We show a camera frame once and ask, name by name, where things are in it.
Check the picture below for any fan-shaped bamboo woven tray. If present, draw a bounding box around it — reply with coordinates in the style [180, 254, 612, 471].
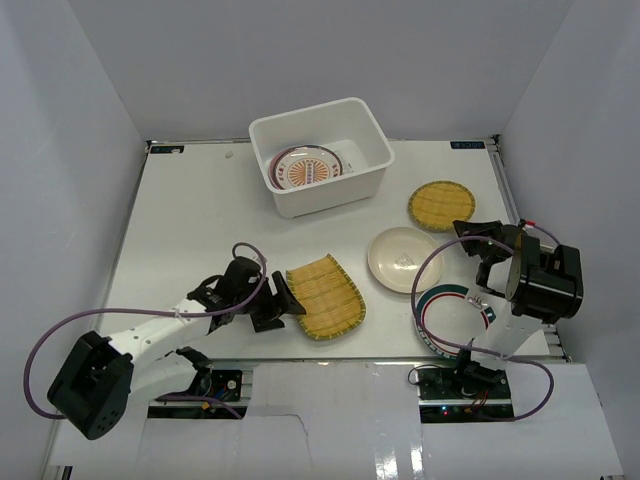
[286, 254, 366, 341]

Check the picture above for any round bamboo woven plate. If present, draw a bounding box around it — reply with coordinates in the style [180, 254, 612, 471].
[408, 180, 476, 232]

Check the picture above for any green red rimmed plate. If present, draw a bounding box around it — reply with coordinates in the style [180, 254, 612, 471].
[415, 284, 496, 360]

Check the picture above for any cream white plate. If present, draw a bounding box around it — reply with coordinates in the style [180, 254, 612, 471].
[367, 227, 438, 294]

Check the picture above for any orange sunburst pattern plate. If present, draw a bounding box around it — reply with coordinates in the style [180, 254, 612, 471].
[276, 145, 344, 190]

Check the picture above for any pink plastic plate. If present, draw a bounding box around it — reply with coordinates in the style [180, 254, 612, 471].
[269, 149, 288, 190]

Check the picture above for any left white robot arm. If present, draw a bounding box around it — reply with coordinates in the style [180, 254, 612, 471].
[47, 256, 306, 440]

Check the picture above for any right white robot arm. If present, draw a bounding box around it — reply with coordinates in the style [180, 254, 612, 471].
[451, 219, 584, 399]

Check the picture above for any white plastic bin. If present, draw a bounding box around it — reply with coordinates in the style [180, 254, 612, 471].
[249, 97, 395, 218]

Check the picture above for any right blue table label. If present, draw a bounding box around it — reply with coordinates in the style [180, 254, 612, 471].
[450, 141, 486, 150]

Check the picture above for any blue table label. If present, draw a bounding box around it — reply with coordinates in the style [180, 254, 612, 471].
[450, 141, 486, 150]
[149, 145, 184, 155]

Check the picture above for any left blue table label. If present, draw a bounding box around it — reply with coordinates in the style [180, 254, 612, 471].
[149, 145, 184, 155]

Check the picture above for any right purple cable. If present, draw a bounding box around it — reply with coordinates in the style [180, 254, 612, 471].
[410, 222, 561, 422]

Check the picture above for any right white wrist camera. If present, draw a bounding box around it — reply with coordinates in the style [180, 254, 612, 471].
[518, 219, 537, 232]

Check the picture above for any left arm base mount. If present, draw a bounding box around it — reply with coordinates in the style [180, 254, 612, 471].
[157, 347, 244, 420]

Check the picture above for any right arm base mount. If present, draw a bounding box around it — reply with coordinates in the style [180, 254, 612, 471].
[407, 364, 514, 425]

